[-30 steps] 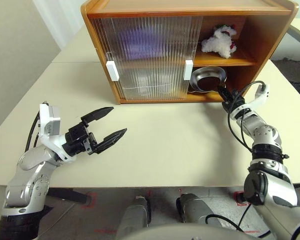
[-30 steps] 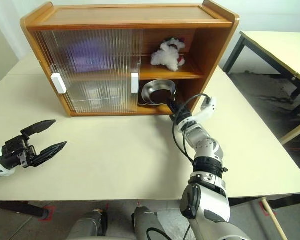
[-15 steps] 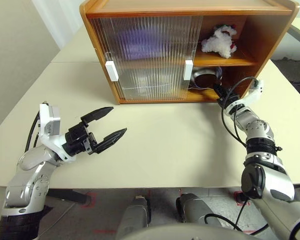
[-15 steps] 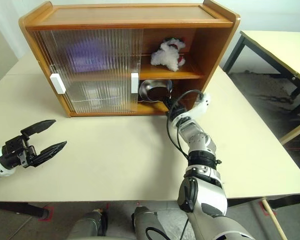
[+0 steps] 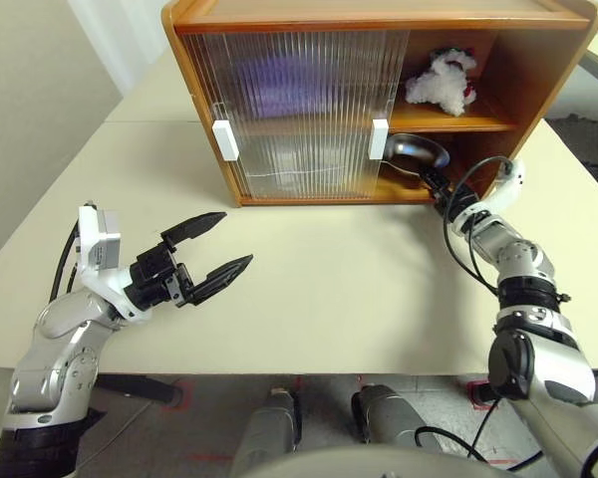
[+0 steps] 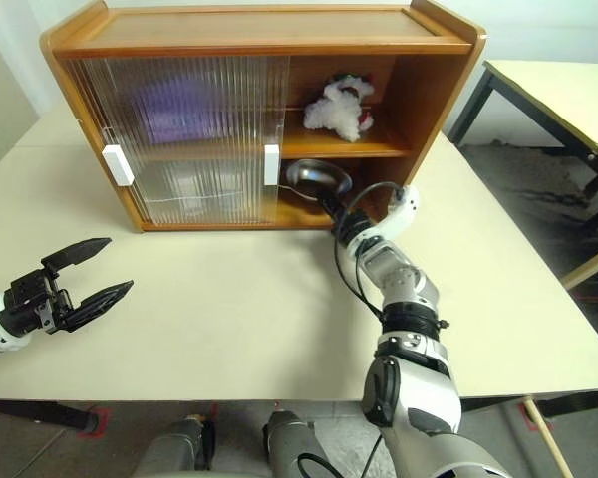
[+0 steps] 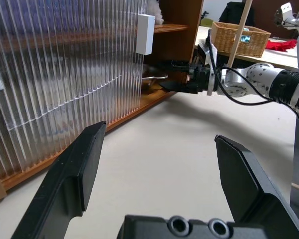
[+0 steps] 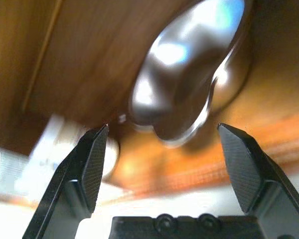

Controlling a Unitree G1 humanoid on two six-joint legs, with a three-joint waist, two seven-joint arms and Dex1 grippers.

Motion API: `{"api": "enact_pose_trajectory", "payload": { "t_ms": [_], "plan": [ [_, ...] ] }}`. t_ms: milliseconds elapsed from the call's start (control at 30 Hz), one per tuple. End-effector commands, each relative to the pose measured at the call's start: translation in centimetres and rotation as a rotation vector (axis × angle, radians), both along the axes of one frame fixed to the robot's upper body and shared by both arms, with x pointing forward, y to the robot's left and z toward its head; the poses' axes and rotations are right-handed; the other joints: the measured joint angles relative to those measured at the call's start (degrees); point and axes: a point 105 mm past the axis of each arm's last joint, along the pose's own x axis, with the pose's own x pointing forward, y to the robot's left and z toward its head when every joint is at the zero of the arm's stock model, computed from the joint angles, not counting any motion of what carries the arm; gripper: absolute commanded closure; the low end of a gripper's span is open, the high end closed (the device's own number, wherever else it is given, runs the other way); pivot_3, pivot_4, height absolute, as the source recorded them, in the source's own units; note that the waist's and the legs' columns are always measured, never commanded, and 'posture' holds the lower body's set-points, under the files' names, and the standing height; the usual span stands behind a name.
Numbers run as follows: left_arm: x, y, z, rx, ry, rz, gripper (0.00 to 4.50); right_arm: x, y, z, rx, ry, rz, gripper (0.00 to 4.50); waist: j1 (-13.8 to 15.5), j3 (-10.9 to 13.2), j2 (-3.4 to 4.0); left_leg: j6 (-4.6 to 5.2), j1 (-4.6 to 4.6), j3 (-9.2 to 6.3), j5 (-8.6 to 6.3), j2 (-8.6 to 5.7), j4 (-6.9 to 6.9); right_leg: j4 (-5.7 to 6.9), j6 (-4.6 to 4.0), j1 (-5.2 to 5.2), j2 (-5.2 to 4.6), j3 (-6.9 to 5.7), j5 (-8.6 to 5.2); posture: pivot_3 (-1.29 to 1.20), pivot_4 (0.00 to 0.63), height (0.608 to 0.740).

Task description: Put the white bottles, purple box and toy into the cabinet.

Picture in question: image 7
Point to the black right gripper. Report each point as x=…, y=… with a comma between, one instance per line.
x=198, y=78

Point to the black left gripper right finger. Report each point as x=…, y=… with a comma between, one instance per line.
x=249, y=189

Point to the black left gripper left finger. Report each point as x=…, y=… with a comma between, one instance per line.
x=64, y=179

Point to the ribbed clear sliding door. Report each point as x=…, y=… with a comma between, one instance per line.
x=0, y=124
x=114, y=62

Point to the white plush bear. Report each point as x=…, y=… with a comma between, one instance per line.
x=155, y=12

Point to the wooden cabinet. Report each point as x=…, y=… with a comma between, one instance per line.
x=195, y=30

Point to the green background object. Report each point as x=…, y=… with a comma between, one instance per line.
x=207, y=22

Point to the blue and white card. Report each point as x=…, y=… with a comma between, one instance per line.
x=245, y=38

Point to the wicker basket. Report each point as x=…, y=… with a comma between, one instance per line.
x=249, y=44

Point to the black background object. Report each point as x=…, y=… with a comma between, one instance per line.
x=233, y=12

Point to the white background table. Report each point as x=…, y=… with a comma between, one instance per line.
x=276, y=58

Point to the red cloth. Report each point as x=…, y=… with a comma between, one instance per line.
x=279, y=45

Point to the silver background machine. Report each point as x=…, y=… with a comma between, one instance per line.
x=291, y=20

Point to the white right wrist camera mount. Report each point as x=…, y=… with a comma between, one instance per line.
x=211, y=82

